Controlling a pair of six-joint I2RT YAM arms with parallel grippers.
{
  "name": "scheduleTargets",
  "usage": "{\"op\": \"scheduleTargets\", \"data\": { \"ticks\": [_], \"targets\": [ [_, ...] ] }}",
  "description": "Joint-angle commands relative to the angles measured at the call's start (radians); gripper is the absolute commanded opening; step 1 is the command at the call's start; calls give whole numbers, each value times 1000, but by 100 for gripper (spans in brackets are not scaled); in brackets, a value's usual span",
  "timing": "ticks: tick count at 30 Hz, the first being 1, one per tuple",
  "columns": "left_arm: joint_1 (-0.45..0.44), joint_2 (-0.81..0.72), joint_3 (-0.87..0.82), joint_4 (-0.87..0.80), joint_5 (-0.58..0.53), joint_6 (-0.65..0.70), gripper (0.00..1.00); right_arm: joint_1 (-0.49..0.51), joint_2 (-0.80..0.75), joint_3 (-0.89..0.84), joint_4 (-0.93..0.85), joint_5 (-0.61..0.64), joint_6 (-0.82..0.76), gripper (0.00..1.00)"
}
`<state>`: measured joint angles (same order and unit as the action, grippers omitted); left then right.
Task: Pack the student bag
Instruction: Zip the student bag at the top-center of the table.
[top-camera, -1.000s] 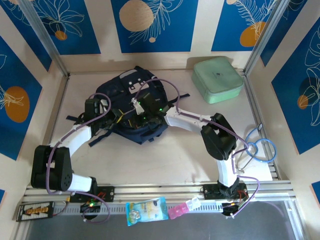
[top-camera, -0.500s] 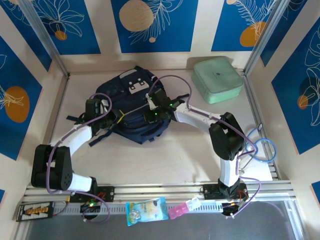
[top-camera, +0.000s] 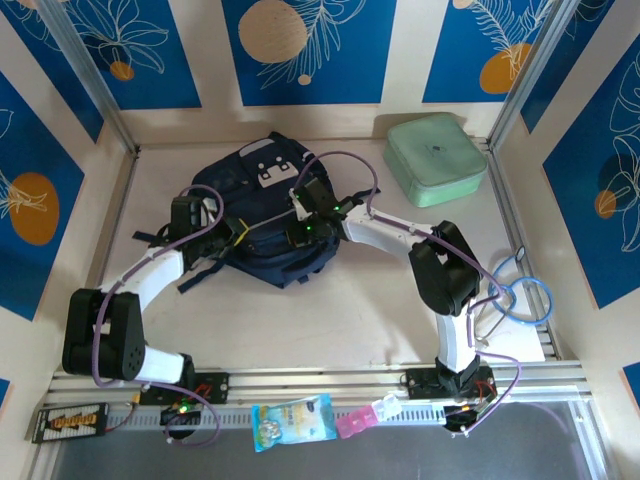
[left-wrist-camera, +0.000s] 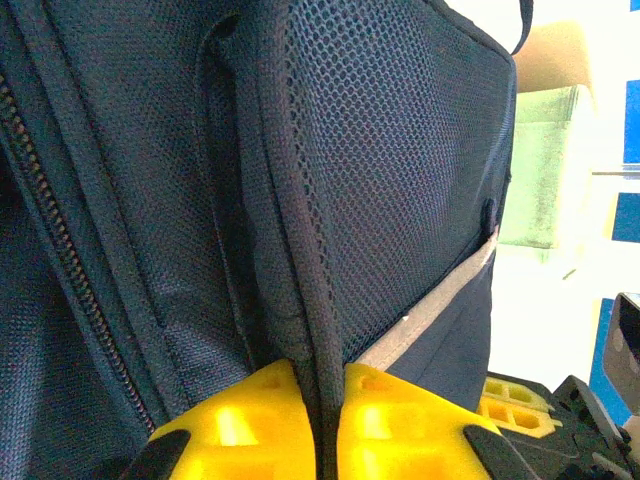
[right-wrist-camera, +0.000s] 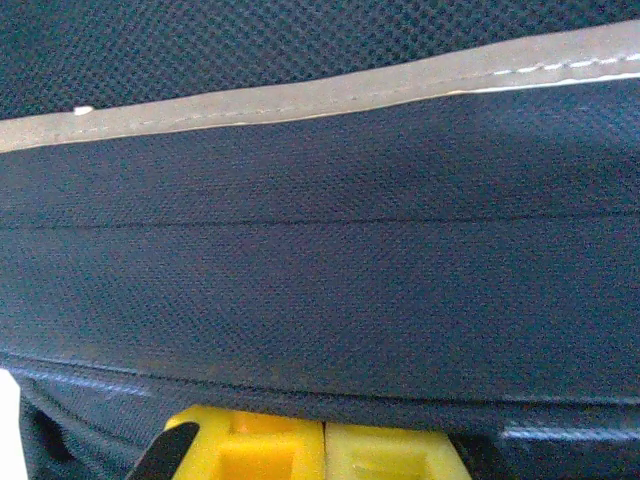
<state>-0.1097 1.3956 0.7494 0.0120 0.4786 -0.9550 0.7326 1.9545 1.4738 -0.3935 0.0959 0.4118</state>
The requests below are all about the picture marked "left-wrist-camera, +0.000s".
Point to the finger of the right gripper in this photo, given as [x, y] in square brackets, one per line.
[520, 412]

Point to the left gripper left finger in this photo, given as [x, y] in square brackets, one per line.
[240, 430]

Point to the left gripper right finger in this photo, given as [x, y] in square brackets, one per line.
[400, 430]

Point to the navy blue backpack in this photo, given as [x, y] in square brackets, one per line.
[150, 200]

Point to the mint green zip case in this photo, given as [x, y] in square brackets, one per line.
[540, 175]

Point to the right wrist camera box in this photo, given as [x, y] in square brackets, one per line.
[625, 345]

